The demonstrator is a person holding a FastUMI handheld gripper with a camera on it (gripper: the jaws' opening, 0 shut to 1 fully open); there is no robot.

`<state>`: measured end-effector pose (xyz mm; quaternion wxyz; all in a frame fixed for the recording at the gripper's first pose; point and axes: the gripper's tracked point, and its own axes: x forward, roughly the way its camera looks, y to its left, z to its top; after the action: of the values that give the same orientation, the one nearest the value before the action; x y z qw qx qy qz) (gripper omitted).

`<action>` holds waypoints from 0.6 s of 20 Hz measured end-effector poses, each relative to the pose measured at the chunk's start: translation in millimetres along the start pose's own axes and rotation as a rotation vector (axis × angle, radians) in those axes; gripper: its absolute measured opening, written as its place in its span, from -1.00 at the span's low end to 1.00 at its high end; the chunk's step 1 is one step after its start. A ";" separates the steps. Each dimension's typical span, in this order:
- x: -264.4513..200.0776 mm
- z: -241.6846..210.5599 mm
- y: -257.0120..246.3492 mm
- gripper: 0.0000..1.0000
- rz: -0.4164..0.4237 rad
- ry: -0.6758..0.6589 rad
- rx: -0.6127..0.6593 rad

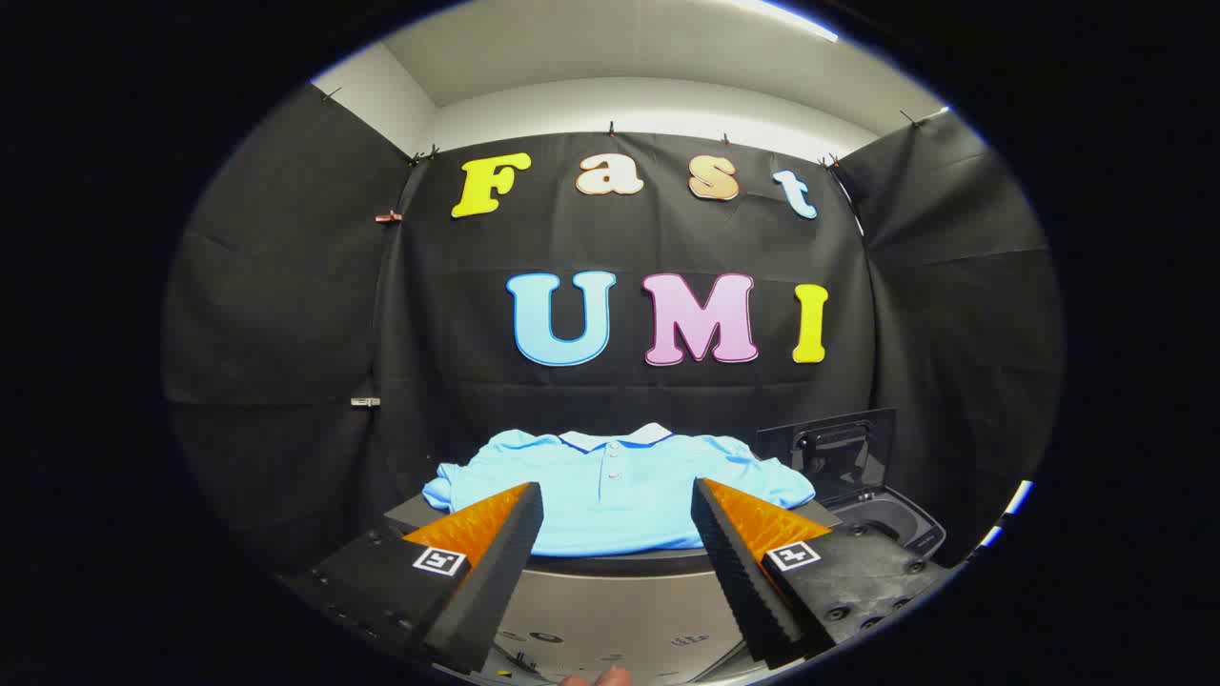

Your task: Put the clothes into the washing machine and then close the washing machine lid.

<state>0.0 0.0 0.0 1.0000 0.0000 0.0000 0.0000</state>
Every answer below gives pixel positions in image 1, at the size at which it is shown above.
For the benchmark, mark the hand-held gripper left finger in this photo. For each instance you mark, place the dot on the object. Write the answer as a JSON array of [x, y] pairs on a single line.
[[496, 572]]

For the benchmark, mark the dark transparent washing machine lid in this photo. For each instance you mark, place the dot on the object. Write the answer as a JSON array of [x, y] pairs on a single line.
[[829, 448]]

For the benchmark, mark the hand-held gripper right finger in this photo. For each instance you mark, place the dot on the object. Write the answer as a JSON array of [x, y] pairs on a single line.
[[739, 572]]

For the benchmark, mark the grey cabinet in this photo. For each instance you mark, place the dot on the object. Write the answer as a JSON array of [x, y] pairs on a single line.
[[620, 610]]

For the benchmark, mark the light blue polo shirt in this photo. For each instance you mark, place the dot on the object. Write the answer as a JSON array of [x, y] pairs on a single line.
[[610, 505]]

